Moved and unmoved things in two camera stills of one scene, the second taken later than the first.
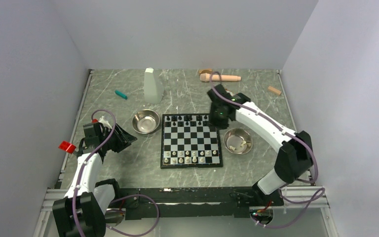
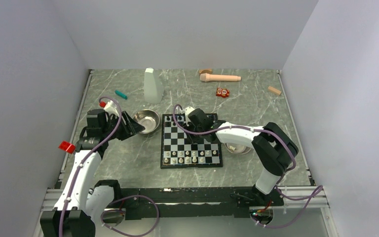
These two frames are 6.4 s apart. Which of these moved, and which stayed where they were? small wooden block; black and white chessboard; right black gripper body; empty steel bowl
Moved: right black gripper body
Stayed: black and white chessboard; empty steel bowl; small wooden block
